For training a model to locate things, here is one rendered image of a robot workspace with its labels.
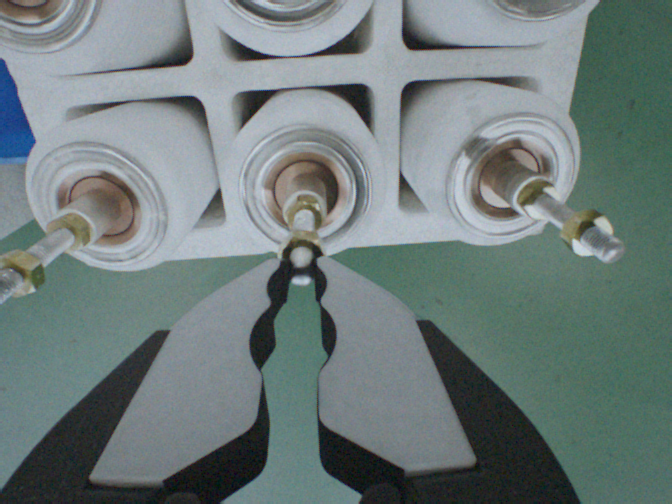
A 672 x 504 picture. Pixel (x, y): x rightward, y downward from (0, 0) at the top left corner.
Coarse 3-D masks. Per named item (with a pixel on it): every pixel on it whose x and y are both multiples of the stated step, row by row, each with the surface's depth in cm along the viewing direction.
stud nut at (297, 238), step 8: (296, 232) 15; (304, 232) 15; (312, 232) 15; (288, 240) 15; (296, 240) 14; (304, 240) 14; (312, 240) 14; (320, 240) 15; (280, 248) 15; (288, 248) 14; (312, 248) 14; (320, 248) 15; (280, 256) 15; (288, 256) 15; (320, 256) 15
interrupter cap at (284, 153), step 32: (288, 128) 19; (320, 128) 19; (256, 160) 20; (288, 160) 20; (320, 160) 20; (352, 160) 20; (256, 192) 21; (352, 192) 21; (256, 224) 22; (352, 224) 22
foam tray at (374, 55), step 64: (192, 0) 22; (384, 0) 23; (192, 64) 24; (256, 64) 24; (320, 64) 25; (384, 64) 25; (448, 64) 25; (512, 64) 25; (576, 64) 25; (384, 128) 27; (192, 256) 31
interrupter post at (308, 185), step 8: (296, 176) 21; (304, 176) 20; (312, 176) 21; (288, 184) 21; (296, 184) 19; (304, 184) 19; (312, 184) 19; (320, 184) 20; (288, 192) 19; (296, 192) 18; (304, 192) 18; (312, 192) 18; (320, 192) 19; (288, 200) 18; (320, 200) 19
